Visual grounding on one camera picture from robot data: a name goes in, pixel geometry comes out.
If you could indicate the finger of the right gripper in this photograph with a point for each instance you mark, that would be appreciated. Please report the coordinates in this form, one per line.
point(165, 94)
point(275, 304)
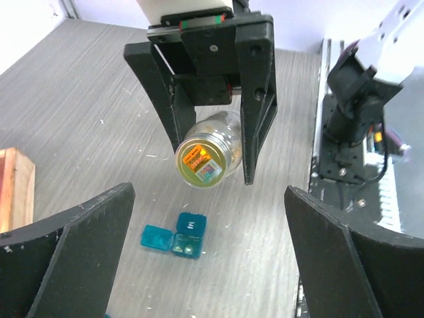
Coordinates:
point(258, 102)
point(167, 95)

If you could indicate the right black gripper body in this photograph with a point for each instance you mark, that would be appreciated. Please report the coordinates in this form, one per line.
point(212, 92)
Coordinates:
point(200, 50)

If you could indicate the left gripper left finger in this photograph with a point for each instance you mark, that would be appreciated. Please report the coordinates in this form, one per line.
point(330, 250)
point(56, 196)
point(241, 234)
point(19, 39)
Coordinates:
point(65, 265)

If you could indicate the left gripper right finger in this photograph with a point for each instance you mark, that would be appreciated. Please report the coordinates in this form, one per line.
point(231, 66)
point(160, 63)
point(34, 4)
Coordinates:
point(350, 267)

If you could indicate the clear pill bottle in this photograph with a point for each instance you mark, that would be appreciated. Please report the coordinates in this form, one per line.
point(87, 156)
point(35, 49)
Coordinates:
point(224, 126)

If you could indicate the teal pill box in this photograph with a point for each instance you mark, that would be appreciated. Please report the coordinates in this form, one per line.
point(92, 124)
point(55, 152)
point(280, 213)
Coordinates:
point(187, 241)

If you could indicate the clear gold bottle lid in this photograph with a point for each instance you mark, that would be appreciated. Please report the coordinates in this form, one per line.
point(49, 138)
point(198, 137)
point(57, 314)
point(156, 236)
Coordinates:
point(202, 160)

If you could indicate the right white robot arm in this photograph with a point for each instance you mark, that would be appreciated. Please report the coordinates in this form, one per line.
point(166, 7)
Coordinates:
point(393, 47)

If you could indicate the wooden clothes rack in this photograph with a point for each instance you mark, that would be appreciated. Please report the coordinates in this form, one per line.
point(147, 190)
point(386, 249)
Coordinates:
point(17, 189)

